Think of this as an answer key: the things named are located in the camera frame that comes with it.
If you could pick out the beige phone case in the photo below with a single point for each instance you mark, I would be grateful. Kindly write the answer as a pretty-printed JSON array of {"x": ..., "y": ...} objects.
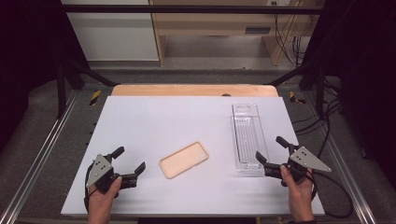
[{"x": 183, "y": 160}]

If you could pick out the person's left hand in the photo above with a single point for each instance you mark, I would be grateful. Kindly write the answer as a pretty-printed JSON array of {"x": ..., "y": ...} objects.
[{"x": 102, "y": 199}]

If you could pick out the person's right hand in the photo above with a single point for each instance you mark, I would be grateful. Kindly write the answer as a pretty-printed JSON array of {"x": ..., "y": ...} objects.
[{"x": 297, "y": 186}]

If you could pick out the white work mat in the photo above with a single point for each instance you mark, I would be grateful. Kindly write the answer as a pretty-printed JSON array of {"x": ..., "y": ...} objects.
[{"x": 174, "y": 124}]

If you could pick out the aluminium rail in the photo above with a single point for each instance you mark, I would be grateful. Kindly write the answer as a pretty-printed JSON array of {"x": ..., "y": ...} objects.
[
  {"x": 345, "y": 168},
  {"x": 40, "y": 149}
]

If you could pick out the black curtain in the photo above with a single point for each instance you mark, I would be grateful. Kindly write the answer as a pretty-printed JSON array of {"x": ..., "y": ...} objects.
[
  {"x": 364, "y": 77},
  {"x": 28, "y": 62}
]

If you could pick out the clear plastic tray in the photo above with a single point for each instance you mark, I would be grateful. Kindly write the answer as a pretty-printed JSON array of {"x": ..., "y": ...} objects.
[{"x": 249, "y": 137}]

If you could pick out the white cabinet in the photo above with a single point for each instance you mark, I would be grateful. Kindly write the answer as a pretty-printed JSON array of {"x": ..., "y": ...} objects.
[{"x": 115, "y": 34}]

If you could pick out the black horizontal frame bar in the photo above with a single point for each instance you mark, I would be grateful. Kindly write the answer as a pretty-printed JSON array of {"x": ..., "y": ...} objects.
[{"x": 186, "y": 9}]

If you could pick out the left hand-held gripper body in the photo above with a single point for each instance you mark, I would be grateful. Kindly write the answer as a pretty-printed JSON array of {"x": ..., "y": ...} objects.
[{"x": 99, "y": 169}]

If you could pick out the wooden desk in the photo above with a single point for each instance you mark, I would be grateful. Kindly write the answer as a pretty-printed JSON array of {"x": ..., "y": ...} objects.
[{"x": 214, "y": 23}]

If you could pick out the yellow black tape strip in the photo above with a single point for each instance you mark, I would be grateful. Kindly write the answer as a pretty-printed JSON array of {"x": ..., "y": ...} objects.
[
  {"x": 95, "y": 97},
  {"x": 294, "y": 98}
]

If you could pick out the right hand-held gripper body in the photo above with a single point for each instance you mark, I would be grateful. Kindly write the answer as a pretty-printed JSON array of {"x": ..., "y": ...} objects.
[{"x": 303, "y": 160}]

